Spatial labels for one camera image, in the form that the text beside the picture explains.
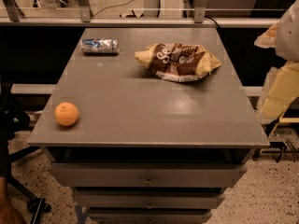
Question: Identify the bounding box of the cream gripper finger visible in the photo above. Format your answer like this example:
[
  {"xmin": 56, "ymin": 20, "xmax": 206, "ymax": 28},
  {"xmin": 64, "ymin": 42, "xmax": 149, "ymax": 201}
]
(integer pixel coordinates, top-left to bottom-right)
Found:
[{"xmin": 258, "ymin": 61, "xmax": 299, "ymax": 120}]

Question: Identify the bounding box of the brown chip bag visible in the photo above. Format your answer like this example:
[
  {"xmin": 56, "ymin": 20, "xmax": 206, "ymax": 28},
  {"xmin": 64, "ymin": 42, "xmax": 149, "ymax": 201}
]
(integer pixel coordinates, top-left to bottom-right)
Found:
[{"xmin": 135, "ymin": 43, "xmax": 221, "ymax": 83}]

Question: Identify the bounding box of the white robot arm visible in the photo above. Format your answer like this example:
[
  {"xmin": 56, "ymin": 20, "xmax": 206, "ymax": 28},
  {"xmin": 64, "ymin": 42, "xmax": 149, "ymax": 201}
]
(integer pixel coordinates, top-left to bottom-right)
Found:
[{"xmin": 254, "ymin": 0, "xmax": 299, "ymax": 123}]

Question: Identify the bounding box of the grey drawer cabinet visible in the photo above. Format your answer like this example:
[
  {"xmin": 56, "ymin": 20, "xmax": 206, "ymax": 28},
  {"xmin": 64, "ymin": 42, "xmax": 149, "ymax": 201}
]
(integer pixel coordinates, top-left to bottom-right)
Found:
[{"xmin": 29, "ymin": 28, "xmax": 268, "ymax": 224}]

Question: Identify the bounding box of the crushed blue silver can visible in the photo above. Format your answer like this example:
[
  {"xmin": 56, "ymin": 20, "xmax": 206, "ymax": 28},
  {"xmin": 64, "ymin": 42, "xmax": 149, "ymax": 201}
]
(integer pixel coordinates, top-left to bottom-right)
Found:
[{"xmin": 81, "ymin": 38, "xmax": 120, "ymax": 54}]

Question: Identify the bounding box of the orange fruit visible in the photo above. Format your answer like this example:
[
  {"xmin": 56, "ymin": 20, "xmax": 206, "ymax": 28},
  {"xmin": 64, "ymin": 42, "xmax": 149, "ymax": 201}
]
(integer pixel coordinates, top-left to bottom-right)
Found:
[{"xmin": 54, "ymin": 102, "xmax": 79, "ymax": 126}]

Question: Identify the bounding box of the black office chair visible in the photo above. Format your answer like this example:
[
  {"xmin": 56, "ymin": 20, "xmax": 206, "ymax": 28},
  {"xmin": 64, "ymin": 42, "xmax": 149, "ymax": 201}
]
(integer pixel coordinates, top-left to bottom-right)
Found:
[{"xmin": 0, "ymin": 79, "xmax": 52, "ymax": 224}]

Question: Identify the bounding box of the person's leg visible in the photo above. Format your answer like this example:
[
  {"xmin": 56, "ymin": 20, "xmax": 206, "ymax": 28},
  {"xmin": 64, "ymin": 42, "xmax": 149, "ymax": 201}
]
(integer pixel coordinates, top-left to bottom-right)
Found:
[{"xmin": 0, "ymin": 177, "xmax": 26, "ymax": 224}]

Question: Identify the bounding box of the metal railing frame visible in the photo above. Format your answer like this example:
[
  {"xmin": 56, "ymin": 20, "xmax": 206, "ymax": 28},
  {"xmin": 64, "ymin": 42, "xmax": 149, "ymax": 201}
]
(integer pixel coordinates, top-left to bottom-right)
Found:
[{"xmin": 1, "ymin": 0, "xmax": 280, "ymax": 28}]

